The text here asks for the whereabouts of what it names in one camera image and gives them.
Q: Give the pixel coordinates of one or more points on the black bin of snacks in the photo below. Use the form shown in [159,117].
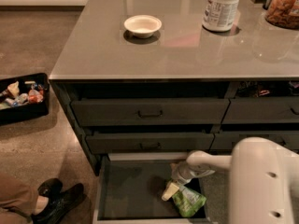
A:
[23,98]

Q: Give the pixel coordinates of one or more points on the black shoe near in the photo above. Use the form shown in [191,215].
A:
[60,205]

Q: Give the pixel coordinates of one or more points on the tan trouser leg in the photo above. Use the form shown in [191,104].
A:
[17,200]

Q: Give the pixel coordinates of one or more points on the white wipes canister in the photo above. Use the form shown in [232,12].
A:
[219,15]

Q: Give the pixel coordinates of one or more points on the black shoe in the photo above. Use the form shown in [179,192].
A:
[60,205]
[50,188]

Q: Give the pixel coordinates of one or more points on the open bottom left drawer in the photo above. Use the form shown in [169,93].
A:
[130,190]

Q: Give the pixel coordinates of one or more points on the middle right drawer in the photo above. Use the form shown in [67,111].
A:
[225,141]

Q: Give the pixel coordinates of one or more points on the white paper bowl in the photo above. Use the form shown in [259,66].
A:
[142,26]

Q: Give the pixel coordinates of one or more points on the middle left drawer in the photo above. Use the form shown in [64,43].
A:
[101,143]

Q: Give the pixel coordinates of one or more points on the dark grey island cabinet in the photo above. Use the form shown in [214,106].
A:
[68,91]

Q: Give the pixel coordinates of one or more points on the top left drawer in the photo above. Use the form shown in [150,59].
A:
[170,111]

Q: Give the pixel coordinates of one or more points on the green rice chip bag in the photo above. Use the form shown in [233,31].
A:
[188,201]

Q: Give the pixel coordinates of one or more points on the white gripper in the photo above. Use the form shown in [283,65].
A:
[183,174]

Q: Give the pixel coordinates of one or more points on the top right drawer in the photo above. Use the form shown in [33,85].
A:
[262,110]

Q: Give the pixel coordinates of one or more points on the clear jar of snacks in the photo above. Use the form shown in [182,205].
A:
[283,13]

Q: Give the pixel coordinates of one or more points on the black shoe far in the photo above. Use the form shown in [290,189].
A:
[50,188]

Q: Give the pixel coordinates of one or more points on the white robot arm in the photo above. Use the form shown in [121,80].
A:
[263,177]

